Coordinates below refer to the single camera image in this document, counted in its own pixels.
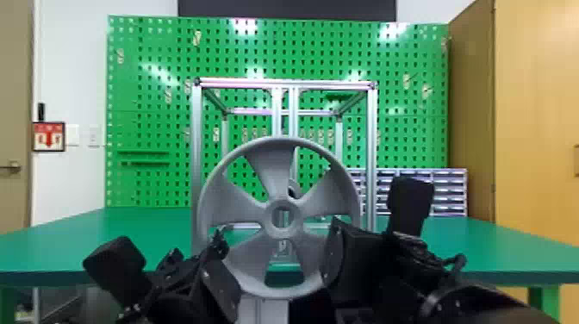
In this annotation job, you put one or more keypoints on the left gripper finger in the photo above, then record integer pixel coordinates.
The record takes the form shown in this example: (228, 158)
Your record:
(221, 294)

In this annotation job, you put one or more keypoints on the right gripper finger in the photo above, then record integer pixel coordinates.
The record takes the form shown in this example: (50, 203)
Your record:
(331, 253)

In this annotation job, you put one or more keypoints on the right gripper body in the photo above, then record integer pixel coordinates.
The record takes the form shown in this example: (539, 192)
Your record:
(380, 271)

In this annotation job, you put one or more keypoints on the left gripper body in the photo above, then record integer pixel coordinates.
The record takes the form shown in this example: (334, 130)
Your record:
(174, 294)

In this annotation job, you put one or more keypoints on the grey wheel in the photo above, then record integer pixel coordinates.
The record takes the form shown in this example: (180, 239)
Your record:
(226, 206)

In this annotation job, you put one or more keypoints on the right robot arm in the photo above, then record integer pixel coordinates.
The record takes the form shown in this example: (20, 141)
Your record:
(488, 307)

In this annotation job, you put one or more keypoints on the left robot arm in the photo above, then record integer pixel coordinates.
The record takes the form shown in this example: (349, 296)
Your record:
(131, 317)

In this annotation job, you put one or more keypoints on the white drawer cabinet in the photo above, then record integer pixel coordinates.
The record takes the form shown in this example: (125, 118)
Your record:
(445, 190)

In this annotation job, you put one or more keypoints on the green table leg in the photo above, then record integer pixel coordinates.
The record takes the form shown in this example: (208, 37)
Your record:
(544, 301)
(6, 305)

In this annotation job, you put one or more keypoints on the yellow cupboard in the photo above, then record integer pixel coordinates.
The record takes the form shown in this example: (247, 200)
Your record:
(534, 113)

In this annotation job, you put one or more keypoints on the beige door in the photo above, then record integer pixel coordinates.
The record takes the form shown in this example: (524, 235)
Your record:
(13, 90)

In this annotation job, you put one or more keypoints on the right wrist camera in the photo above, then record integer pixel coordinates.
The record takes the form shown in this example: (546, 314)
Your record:
(409, 201)

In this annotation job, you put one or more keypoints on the silver frame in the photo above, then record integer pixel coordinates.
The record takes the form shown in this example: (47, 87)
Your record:
(196, 149)

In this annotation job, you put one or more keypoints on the white wall switch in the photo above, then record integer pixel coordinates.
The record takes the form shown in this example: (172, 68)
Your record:
(73, 134)
(94, 135)

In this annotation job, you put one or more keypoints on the red wall sign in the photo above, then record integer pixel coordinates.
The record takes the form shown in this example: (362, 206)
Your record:
(48, 135)

